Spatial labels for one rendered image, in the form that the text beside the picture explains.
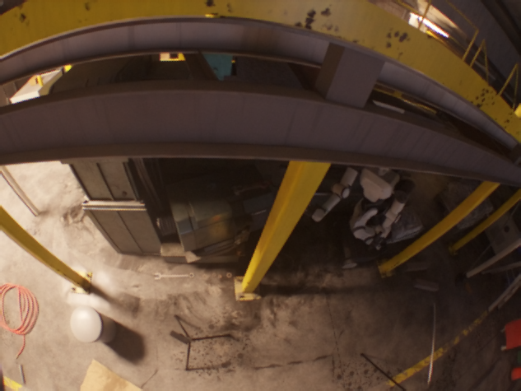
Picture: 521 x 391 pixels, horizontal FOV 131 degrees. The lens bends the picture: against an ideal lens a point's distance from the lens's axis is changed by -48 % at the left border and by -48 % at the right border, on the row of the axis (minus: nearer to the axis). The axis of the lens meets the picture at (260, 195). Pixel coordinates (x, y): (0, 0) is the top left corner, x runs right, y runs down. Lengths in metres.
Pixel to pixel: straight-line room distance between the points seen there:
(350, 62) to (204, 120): 0.39
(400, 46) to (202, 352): 2.22
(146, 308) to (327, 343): 1.72
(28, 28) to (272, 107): 0.64
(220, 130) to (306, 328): 1.98
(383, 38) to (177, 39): 0.72
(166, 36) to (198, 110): 0.46
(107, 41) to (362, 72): 0.92
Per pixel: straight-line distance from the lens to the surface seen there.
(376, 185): 1.68
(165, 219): 1.69
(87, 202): 1.80
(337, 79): 0.57
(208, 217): 1.46
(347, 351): 2.46
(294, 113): 0.62
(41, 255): 1.96
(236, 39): 0.95
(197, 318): 2.14
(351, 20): 0.52
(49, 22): 0.58
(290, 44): 0.99
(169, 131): 0.64
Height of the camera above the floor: 2.12
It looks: 51 degrees down
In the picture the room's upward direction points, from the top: 16 degrees clockwise
